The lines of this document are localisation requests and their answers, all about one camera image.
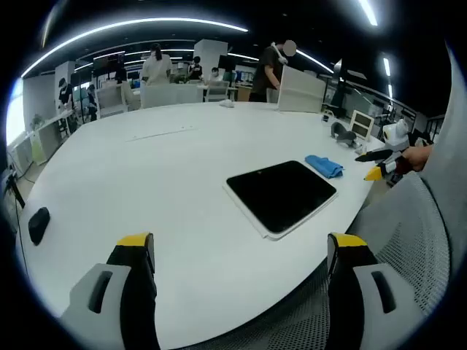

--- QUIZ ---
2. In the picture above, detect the white square column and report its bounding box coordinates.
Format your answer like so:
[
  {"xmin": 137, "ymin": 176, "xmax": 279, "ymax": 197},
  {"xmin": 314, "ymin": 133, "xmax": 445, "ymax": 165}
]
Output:
[{"xmin": 193, "ymin": 39, "xmax": 229, "ymax": 74}]

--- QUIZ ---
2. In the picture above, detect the long curved ceiling light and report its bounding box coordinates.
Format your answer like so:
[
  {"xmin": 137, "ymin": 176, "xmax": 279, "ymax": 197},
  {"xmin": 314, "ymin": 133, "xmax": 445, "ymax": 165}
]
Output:
[{"xmin": 20, "ymin": 17, "xmax": 250, "ymax": 78}]

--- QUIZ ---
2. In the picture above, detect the small wooden picture frame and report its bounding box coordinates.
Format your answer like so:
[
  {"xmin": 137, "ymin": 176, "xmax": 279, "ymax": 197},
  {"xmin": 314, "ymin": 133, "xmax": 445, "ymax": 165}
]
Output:
[{"xmin": 350, "ymin": 109, "xmax": 375, "ymax": 141}]

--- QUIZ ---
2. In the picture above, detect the grey curved headset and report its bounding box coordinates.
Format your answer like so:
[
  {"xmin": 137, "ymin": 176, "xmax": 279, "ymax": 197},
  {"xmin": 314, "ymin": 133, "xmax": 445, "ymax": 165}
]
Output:
[{"xmin": 329, "ymin": 121, "xmax": 361, "ymax": 148}]

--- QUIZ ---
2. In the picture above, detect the white side desk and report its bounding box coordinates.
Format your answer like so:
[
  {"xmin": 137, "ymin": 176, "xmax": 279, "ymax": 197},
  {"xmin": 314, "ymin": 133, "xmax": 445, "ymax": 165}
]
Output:
[{"xmin": 7, "ymin": 108, "xmax": 76, "ymax": 173}]

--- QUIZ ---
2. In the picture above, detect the person's grey shirt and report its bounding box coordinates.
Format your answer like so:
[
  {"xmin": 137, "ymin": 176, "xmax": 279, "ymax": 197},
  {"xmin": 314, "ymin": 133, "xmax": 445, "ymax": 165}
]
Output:
[{"xmin": 419, "ymin": 39, "xmax": 467, "ymax": 292}]

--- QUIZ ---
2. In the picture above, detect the blue cleaning cloth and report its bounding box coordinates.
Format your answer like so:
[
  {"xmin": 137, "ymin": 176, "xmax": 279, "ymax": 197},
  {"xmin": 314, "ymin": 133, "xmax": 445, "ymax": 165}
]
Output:
[{"xmin": 304, "ymin": 155, "xmax": 344, "ymax": 180}]

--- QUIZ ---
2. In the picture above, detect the black oblong case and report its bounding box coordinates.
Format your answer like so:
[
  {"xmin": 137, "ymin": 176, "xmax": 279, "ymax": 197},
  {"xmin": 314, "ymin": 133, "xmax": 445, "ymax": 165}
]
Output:
[{"xmin": 28, "ymin": 206, "xmax": 51, "ymax": 246}]

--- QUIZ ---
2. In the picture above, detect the white office chair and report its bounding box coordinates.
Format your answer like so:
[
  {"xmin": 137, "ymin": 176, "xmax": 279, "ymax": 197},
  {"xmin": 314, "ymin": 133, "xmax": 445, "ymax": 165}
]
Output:
[
  {"xmin": 96, "ymin": 86, "xmax": 129, "ymax": 118},
  {"xmin": 205, "ymin": 80, "xmax": 231, "ymax": 104}
]

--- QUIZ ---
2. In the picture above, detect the grey mesh office chair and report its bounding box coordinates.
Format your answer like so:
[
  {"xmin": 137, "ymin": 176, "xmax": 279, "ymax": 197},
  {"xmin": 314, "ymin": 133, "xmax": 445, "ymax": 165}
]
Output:
[{"xmin": 174, "ymin": 171, "xmax": 452, "ymax": 350}]

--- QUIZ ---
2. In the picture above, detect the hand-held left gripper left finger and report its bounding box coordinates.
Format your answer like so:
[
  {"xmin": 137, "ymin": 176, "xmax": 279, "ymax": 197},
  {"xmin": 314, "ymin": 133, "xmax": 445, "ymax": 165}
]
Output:
[{"xmin": 60, "ymin": 231, "xmax": 161, "ymax": 350}]

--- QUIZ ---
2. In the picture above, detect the person's right hand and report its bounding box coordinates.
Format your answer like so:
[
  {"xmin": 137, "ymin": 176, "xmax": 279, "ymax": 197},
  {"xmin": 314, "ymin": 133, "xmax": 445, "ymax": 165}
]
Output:
[{"xmin": 403, "ymin": 143, "xmax": 436, "ymax": 172}]

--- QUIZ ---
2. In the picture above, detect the white upright panel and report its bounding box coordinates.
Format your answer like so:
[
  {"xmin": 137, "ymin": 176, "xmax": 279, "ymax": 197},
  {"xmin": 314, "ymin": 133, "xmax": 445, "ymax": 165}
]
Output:
[{"xmin": 277, "ymin": 66, "xmax": 327, "ymax": 114}]

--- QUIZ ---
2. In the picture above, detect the short ceiling light strip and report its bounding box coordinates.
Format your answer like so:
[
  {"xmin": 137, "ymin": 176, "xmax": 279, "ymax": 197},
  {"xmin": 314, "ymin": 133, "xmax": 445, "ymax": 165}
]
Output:
[{"xmin": 358, "ymin": 0, "xmax": 379, "ymax": 27}]

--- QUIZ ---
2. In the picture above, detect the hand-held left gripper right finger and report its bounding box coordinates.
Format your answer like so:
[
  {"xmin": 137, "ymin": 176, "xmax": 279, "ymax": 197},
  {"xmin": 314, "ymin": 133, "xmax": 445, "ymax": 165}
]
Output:
[{"xmin": 326, "ymin": 232, "xmax": 426, "ymax": 350}]

